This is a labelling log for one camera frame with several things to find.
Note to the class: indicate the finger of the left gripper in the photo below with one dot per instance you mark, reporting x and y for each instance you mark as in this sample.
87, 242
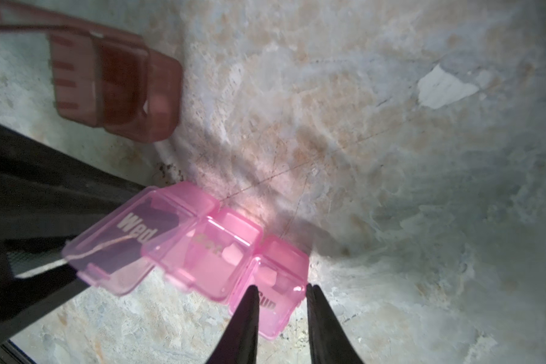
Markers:
45, 193
23, 301

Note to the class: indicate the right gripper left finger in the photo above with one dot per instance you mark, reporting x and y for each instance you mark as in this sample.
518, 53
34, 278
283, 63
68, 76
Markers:
239, 342

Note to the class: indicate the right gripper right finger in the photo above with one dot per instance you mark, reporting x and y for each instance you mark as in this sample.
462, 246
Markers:
328, 342

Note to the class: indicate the pink pillbox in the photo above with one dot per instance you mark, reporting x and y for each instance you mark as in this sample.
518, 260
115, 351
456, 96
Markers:
201, 247

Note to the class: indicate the dark red pillbox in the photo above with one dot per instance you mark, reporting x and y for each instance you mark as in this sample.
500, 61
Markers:
104, 77

